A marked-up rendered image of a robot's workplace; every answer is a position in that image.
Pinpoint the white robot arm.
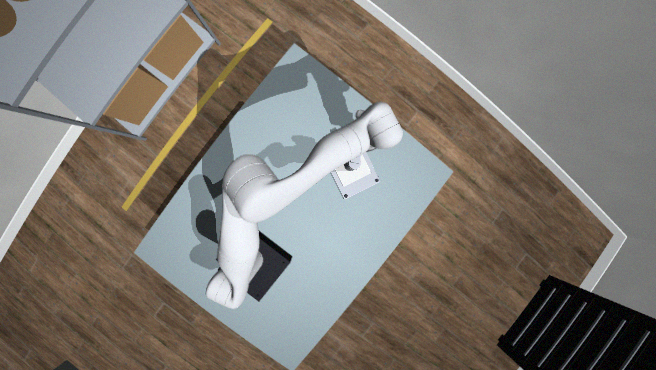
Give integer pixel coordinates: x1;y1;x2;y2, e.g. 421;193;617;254
206;102;403;309

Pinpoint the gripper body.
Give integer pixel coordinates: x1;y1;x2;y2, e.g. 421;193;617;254
355;110;376;152

